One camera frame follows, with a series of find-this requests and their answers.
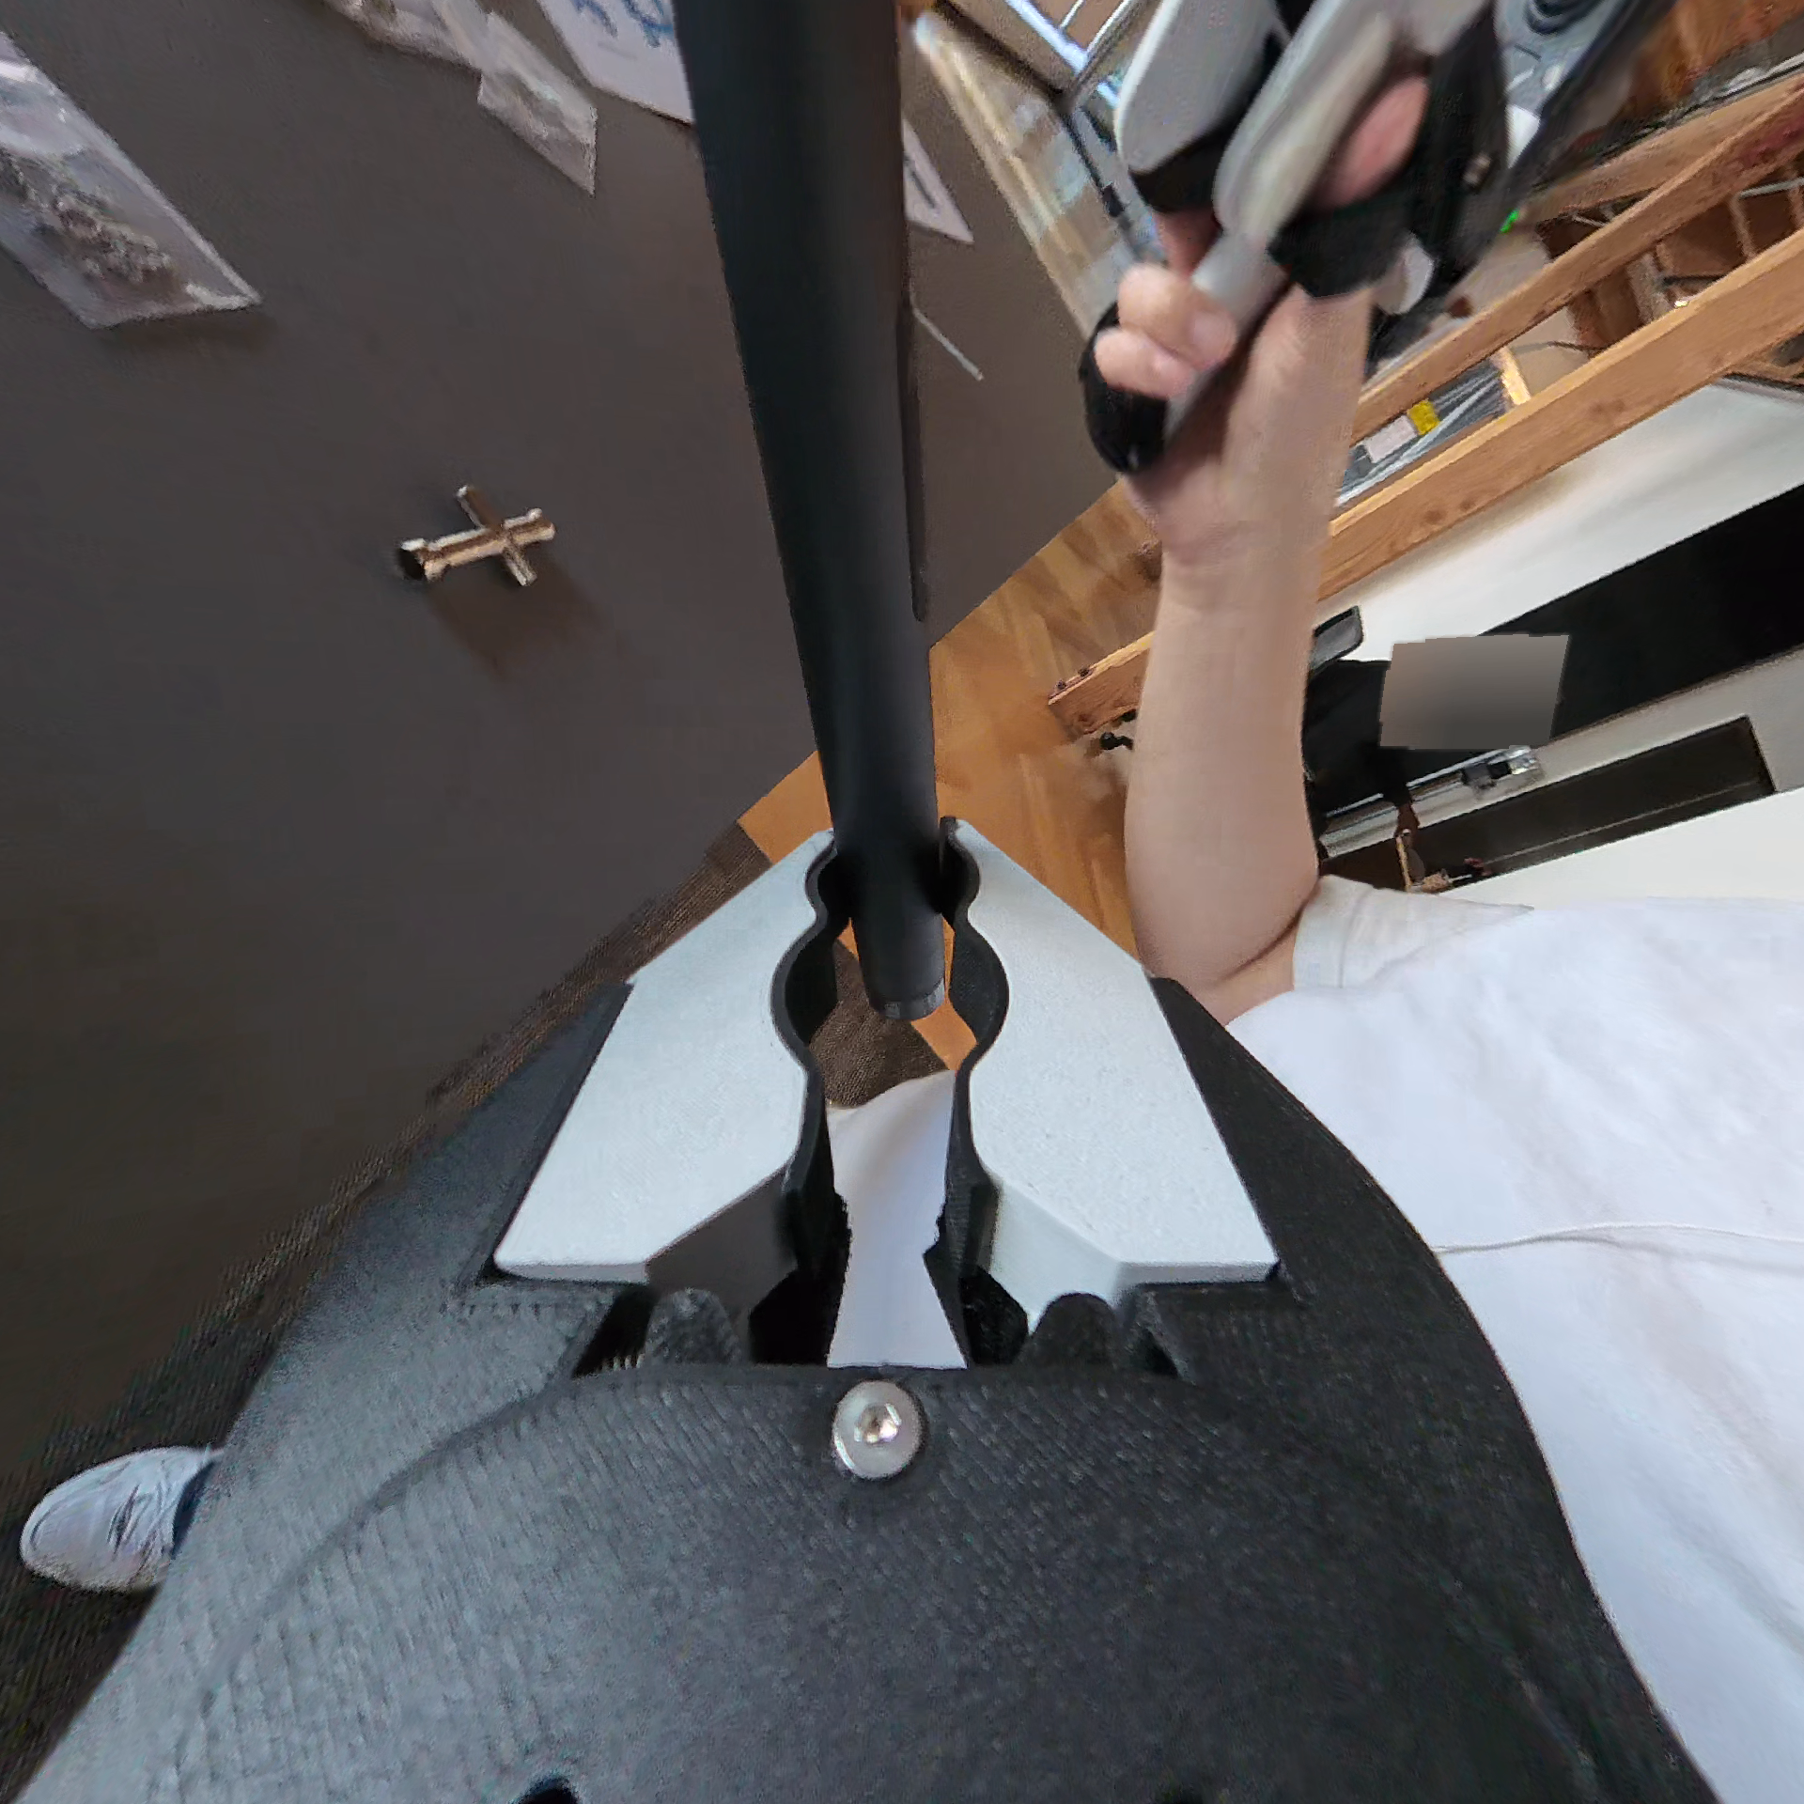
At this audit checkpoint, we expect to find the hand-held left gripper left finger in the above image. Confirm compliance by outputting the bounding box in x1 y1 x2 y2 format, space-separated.
497 832 855 1355

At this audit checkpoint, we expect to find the person's white shoe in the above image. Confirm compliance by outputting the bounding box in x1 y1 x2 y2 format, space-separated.
19 1447 220 1593

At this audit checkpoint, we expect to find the person's right hand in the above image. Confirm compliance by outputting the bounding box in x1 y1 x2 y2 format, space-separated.
1098 85 1428 580

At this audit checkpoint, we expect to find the black electric screwdriver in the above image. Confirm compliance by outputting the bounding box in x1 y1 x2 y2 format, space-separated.
675 0 949 1020

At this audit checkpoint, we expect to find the wooden rail frame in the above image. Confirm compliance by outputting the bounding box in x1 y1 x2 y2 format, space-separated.
1051 78 1804 742

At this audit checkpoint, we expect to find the person's right forearm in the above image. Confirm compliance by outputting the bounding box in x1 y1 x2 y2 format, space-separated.
1124 556 1357 1028

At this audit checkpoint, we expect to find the robot assembly instruction sheet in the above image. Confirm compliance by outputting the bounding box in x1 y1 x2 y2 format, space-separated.
534 0 975 246

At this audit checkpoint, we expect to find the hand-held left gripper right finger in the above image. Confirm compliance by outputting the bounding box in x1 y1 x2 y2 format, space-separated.
923 819 1277 1355

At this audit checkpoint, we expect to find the labelled clear bag of screws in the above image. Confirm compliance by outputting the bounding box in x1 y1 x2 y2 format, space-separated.
0 34 261 328

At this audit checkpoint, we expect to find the metal cross wrench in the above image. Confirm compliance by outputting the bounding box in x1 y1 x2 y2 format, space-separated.
397 485 557 589

